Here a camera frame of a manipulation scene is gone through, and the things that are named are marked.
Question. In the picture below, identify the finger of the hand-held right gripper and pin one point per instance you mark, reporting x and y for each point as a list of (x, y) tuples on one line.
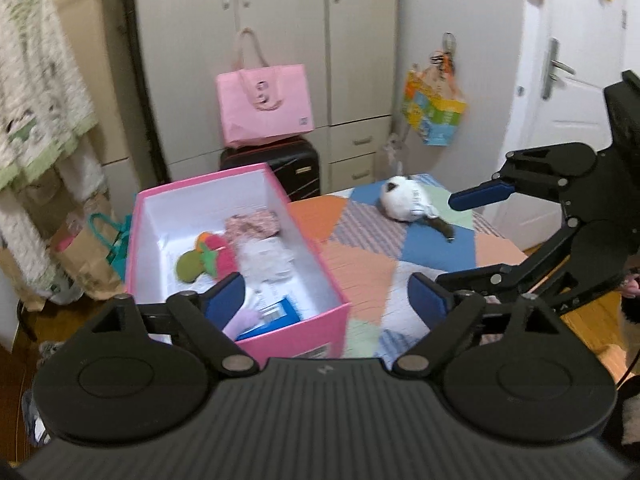
[(495, 280), (480, 195)]

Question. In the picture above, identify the white plush toy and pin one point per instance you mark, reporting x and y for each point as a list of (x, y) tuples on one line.
[(405, 200)]

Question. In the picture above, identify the white knit cardigan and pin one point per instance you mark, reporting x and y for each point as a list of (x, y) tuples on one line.
[(35, 75)]

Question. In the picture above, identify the pink cardboard box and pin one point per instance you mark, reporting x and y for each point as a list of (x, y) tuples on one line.
[(300, 260)]

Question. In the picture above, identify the white door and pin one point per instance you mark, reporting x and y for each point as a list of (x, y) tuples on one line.
[(585, 25)]

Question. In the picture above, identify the teal gift bag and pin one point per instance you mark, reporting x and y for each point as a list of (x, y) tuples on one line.
[(117, 247)]

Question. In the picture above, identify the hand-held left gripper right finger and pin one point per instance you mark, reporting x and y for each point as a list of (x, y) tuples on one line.
[(427, 300)]

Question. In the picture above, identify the colourful hanging bag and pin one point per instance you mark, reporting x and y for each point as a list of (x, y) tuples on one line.
[(435, 110)]

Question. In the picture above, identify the pink tote bag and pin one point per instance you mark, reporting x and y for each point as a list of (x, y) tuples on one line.
[(265, 105)]

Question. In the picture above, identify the person's right hand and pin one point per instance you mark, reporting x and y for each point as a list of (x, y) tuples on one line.
[(632, 286)]

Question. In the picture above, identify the beige wardrobe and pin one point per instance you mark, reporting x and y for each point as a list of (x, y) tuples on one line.
[(280, 20)]

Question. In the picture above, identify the green and red toy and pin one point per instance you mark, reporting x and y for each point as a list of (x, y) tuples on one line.
[(225, 257)]

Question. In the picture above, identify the white labelled packet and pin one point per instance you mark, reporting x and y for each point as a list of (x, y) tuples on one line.
[(267, 297)]

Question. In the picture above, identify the blue packet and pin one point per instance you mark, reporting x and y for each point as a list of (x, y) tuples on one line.
[(277, 317)]

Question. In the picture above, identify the colourful patchwork mat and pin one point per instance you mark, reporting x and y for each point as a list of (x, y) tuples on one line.
[(360, 260)]

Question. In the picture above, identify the white mesh bath sponge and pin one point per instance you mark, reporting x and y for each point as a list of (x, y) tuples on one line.
[(267, 260)]

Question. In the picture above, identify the green plush toy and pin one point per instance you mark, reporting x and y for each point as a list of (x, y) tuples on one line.
[(192, 266)]

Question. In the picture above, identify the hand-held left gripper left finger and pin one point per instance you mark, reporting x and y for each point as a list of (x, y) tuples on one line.
[(227, 300)]

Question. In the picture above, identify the brown paper bag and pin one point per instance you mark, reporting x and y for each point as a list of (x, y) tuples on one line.
[(85, 260)]

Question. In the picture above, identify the black suitcase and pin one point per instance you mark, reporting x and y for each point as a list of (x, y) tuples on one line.
[(295, 170)]

